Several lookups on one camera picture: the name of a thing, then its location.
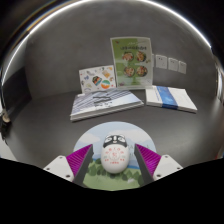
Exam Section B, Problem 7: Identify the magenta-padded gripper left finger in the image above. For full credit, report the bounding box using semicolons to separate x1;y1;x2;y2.
43;143;95;188

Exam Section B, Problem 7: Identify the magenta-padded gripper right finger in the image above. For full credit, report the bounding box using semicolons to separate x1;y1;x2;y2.
133;143;185;186

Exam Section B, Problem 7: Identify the white panda-print computer mouse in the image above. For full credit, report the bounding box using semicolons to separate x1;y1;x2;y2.
100;133;130;175

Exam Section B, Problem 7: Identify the round landscape-print mouse pad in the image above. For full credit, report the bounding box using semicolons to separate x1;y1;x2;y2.
73;121;158;192

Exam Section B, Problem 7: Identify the white book with blue band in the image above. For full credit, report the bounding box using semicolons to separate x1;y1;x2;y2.
145;85;198;114

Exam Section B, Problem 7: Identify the grey striped book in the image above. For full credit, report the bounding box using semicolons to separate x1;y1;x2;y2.
69;87;145;122

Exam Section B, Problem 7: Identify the black flat screen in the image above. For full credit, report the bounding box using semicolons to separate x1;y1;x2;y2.
1;66;33;114

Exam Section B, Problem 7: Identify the white card with colourful stickers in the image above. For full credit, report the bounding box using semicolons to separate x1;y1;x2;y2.
78;64;117;94

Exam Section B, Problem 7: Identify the green standing menu sign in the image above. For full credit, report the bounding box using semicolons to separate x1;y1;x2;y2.
110;36;155;90

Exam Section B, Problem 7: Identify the black device with cable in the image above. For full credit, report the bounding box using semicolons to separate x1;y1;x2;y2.
0;111;11;134

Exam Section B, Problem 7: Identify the white wall socket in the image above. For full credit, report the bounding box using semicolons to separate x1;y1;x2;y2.
155;54;168;70
167;57;179;72
178;60;187;75

